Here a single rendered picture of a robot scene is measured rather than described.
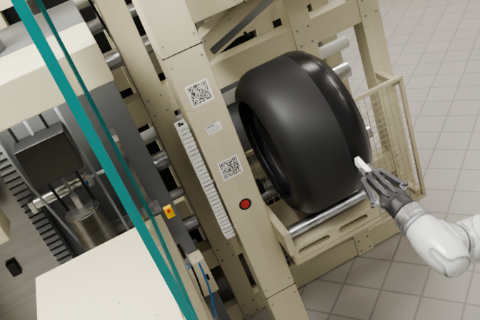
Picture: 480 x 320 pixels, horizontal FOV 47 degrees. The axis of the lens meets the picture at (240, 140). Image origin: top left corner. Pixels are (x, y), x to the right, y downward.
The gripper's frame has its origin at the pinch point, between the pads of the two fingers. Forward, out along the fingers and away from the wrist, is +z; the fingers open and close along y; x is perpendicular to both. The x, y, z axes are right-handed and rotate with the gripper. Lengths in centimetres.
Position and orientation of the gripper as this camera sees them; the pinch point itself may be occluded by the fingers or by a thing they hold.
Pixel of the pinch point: (363, 167)
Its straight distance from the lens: 169.8
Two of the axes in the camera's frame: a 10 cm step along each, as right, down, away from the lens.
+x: 2.2, 6.9, 6.9
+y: -8.8, 4.4, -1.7
